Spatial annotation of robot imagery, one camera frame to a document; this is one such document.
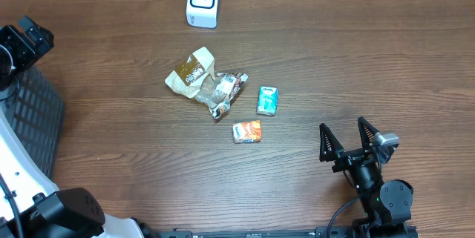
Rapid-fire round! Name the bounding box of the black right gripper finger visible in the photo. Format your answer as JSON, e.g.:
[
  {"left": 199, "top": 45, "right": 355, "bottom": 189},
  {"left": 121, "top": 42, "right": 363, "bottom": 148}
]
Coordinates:
[
  {"left": 358, "top": 116, "right": 379, "bottom": 153},
  {"left": 319, "top": 123, "right": 344, "bottom": 162}
]

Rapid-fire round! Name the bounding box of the teal tissue pack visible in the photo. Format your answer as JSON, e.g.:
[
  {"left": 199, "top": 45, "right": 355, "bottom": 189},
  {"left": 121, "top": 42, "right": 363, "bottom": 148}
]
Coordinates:
[{"left": 257, "top": 86, "right": 278, "bottom": 116}]

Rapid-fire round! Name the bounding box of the orange tissue pack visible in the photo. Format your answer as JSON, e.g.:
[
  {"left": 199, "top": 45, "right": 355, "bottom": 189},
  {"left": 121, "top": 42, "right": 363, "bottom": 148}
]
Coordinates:
[{"left": 232, "top": 120, "right": 262, "bottom": 143}]

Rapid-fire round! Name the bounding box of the brown white snack bag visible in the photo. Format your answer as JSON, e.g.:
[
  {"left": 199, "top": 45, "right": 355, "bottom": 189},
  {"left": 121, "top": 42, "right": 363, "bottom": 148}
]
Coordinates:
[{"left": 194, "top": 73, "right": 249, "bottom": 119}]

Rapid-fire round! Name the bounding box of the beige brown paper bag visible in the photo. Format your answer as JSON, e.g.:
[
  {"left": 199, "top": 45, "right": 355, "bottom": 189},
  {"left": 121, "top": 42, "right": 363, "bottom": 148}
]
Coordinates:
[{"left": 165, "top": 47, "right": 215, "bottom": 99}]

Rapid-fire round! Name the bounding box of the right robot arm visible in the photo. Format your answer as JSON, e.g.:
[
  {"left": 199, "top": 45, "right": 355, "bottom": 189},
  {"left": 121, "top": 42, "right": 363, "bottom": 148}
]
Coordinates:
[{"left": 319, "top": 116, "right": 419, "bottom": 238}]

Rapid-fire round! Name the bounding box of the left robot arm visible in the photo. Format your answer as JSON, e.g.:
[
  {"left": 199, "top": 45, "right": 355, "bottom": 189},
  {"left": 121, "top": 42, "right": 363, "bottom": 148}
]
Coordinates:
[{"left": 1, "top": 16, "right": 158, "bottom": 238}]

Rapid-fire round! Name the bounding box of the white barcode scanner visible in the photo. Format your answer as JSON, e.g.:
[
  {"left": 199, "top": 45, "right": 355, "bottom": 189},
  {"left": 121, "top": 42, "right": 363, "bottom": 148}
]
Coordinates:
[{"left": 186, "top": 0, "right": 219, "bottom": 29}]

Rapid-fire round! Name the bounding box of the grey plastic mesh basket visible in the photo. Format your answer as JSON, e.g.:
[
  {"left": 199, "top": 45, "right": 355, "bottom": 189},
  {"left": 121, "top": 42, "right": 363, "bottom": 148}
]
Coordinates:
[{"left": 1, "top": 66, "right": 65, "bottom": 179}]

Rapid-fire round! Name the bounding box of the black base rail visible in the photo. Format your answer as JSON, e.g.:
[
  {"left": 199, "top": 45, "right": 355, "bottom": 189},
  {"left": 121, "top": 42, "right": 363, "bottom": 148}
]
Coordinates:
[{"left": 157, "top": 227, "right": 419, "bottom": 238}]

